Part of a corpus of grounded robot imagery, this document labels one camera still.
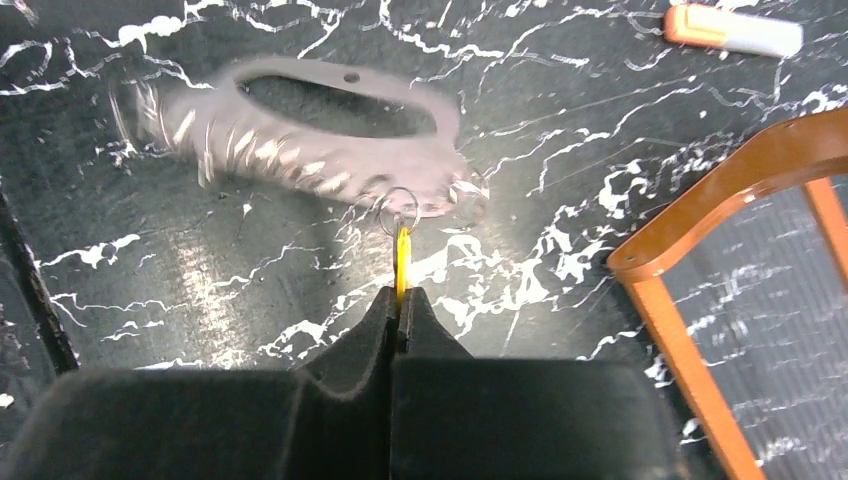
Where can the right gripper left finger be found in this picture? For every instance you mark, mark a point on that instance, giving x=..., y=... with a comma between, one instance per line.
x=327, y=419

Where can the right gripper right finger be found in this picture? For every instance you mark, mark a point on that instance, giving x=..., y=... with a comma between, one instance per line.
x=455, y=416

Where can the yellow tagged key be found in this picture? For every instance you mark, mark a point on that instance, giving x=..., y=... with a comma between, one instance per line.
x=403, y=252

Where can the metal keyring holder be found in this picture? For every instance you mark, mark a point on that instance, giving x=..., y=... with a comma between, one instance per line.
x=225, y=133

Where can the orange wooden shelf rack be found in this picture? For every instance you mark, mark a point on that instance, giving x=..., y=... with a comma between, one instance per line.
x=742, y=284

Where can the orange white marker pen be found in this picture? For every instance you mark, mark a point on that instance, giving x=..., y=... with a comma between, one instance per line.
x=709, y=27

